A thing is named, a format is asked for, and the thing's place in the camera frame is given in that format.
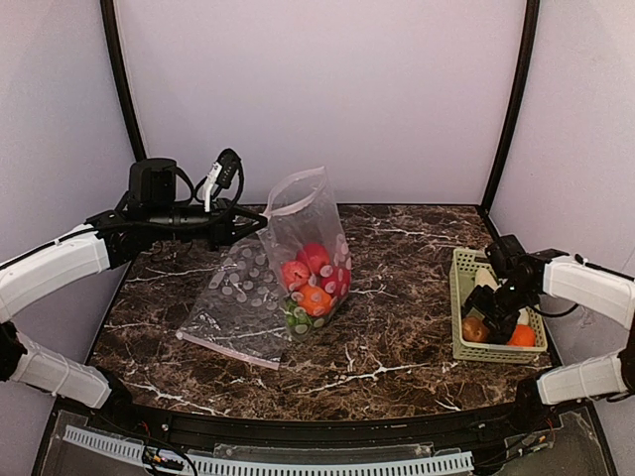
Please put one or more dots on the right black frame post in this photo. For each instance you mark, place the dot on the right black frame post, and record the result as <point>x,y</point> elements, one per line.
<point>521,73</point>

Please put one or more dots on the black frame post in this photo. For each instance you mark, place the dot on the black frame post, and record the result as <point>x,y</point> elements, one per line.
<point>120,77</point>
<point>521,73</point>

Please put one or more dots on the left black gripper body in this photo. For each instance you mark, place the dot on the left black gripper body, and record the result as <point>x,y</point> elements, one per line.
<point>220,224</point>

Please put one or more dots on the pale green perforated basket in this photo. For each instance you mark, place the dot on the pale green perforated basket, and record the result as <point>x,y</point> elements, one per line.
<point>464,265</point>

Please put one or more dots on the orange persimmon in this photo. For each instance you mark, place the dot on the orange persimmon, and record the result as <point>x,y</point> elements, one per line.
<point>315,301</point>

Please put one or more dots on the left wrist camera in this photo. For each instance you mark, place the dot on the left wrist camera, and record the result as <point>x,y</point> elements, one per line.
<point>220,177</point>

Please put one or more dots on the dotted zip bag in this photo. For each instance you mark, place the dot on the dotted zip bag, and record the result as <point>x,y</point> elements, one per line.
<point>302,209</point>

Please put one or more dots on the small electronics board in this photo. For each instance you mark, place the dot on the small electronics board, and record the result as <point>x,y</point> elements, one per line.
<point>154,463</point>

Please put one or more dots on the green grape bunch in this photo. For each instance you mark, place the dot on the green grape bunch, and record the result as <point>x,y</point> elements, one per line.
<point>300,324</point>

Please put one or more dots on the left black frame post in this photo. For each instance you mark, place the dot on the left black frame post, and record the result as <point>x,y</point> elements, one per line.
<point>120,77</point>

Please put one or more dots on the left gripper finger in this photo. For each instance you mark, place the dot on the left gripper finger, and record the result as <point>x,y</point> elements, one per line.
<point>242,231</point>
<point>243,216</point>

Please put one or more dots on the red apple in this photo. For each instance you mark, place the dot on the red apple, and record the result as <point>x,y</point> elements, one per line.
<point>337,284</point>
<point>315,256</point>

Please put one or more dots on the white slotted cable duct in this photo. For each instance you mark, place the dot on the white slotted cable duct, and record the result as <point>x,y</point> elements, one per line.
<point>241,461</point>

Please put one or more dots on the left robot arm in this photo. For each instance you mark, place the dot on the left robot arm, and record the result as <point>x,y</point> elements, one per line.
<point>160,204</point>

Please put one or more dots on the lower clear zip bag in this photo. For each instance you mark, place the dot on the lower clear zip bag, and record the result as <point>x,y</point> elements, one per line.
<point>239,312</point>

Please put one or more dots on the white radish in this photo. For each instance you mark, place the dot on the white radish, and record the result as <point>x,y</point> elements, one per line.
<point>523,317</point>
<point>484,278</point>

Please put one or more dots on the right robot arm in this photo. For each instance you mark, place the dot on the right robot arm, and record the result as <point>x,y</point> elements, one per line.
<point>553,284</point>

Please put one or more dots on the brown potato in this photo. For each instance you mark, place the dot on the brown potato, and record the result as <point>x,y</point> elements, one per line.
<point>474,330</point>

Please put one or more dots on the small orange tangerine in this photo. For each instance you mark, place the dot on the small orange tangerine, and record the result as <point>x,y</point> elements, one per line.
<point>523,336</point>

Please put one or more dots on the small red tomato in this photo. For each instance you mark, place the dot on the small red tomato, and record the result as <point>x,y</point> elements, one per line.
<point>295,274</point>

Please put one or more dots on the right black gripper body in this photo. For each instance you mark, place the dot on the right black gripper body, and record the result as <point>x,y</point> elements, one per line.
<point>489,305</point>

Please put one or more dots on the black front rail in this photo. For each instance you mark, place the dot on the black front rail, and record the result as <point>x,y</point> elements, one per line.
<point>334,411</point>

